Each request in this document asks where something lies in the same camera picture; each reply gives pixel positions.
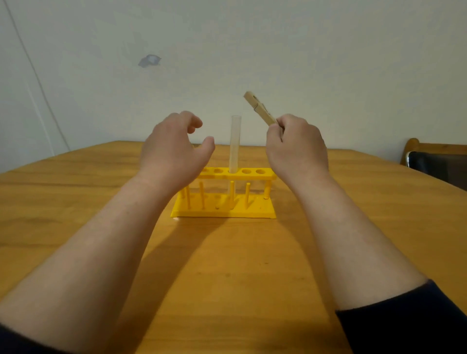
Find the person's left hand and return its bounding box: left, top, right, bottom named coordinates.
left=136, top=111, right=216, bottom=195

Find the person's right hand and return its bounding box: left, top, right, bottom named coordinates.
left=266, top=114, right=330, bottom=190

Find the wooden test tube clamp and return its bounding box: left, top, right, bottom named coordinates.
left=243, top=91, right=285, bottom=129

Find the person's left forearm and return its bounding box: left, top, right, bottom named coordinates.
left=0, top=174, right=176, bottom=354

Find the person's right forearm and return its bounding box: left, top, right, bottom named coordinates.
left=290, top=172, right=428, bottom=311

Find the clear test tube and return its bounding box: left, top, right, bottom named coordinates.
left=227, top=115, right=242, bottom=210

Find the yellow test tube rack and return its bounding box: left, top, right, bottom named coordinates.
left=171, top=167, right=278, bottom=220

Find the grey tape patch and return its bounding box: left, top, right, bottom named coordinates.
left=138, top=54, right=162, bottom=68

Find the wooden chair with dark cushion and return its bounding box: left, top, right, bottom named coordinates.
left=400, top=138, right=467, bottom=192

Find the dark blue right sleeve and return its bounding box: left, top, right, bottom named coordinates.
left=335, top=279, right=467, bottom=354

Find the dark blue sleeve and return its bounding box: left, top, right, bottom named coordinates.
left=0, top=323, right=70, bottom=354
left=335, top=279, right=467, bottom=354

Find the dark blue left sleeve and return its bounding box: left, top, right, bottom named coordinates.
left=0, top=323, right=70, bottom=354

